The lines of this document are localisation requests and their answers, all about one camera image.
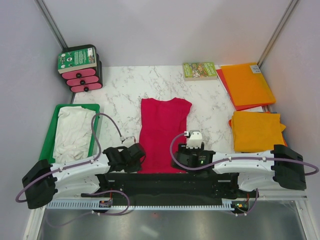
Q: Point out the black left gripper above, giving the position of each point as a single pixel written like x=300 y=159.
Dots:
x=137 y=167

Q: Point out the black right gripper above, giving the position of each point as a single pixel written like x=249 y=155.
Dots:
x=182 y=149

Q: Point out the magenta pink t-shirt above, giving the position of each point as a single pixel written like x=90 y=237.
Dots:
x=161 y=122

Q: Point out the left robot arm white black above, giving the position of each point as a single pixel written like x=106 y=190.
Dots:
x=46 y=181

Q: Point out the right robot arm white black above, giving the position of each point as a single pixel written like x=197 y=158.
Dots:
x=280 y=166

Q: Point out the yellow folded t-shirt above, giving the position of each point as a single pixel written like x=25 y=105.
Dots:
x=256 y=131

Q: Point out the white crumpled t-shirt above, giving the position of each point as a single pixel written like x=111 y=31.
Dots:
x=73 y=134

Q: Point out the green illustrated paperback book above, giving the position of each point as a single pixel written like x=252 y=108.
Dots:
x=199 y=71

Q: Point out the green plastic tray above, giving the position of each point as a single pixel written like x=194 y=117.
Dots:
x=49 y=141

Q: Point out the orange plastic folder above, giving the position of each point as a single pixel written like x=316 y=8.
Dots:
x=247 y=85

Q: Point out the orange folded t-shirt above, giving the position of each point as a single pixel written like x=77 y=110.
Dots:
x=285 y=140

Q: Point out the black pink drawer unit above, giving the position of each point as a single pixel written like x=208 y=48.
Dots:
x=87 y=79

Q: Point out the green book on drawers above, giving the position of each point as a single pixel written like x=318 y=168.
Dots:
x=77 y=60

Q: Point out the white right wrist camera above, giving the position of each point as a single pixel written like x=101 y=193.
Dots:
x=194 y=139

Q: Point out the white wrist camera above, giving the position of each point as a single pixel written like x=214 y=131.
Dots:
x=194 y=139
x=128 y=141

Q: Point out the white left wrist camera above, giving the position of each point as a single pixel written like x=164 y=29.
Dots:
x=128 y=141

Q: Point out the white slotted cable duct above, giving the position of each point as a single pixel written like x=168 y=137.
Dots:
x=99 y=205

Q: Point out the left aluminium corner post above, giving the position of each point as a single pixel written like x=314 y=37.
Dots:
x=51 y=23

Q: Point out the aluminium corner post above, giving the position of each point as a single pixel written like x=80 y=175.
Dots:
x=51 y=23
x=278 y=30

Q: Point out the right aluminium corner post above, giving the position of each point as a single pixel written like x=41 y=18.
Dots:
x=278 y=30

